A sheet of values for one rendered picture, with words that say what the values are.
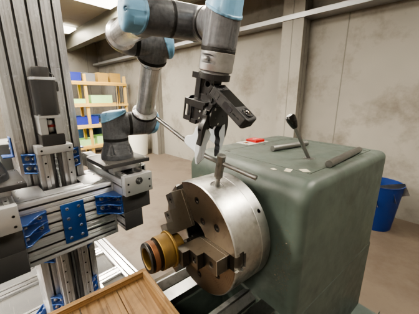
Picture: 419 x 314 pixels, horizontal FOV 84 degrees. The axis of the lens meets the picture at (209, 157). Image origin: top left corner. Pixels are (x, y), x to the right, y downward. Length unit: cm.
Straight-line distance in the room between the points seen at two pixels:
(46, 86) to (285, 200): 100
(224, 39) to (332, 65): 320
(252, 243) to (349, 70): 319
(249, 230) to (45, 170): 91
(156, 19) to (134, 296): 73
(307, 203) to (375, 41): 311
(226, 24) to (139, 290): 75
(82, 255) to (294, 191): 111
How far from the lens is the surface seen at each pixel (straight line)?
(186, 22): 59
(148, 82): 105
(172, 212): 64
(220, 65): 52
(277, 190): 63
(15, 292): 215
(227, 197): 58
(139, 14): 55
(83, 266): 147
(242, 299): 83
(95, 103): 678
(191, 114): 56
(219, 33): 52
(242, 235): 57
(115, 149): 118
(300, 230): 63
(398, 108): 349
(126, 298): 83
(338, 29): 373
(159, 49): 96
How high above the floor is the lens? 145
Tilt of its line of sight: 15 degrees down
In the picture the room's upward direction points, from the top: straight up
